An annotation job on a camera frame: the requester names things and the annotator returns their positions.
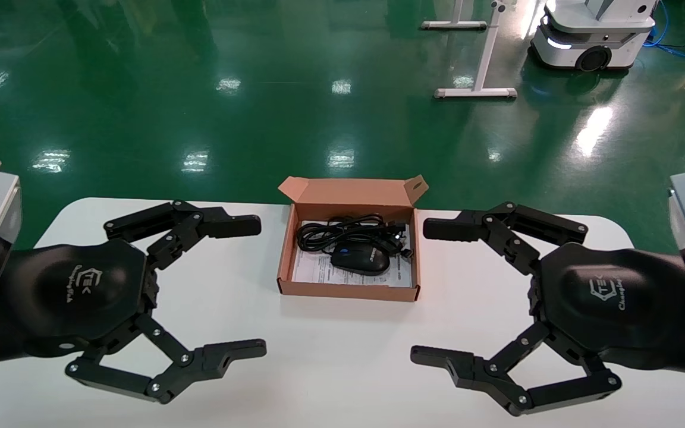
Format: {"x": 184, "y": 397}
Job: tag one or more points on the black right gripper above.
{"x": 610, "y": 303}

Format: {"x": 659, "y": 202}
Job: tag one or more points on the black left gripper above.
{"x": 81, "y": 285}

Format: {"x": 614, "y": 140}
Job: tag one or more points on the open brown cardboard box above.
{"x": 348, "y": 191}

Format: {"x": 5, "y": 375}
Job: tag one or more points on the printed white paper sheet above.
{"x": 313, "y": 271}

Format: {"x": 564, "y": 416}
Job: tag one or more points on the white wheeled mobile robot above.
{"x": 586, "y": 30}

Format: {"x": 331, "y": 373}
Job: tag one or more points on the white desk leg frame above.
{"x": 455, "y": 24}
{"x": 485, "y": 59}

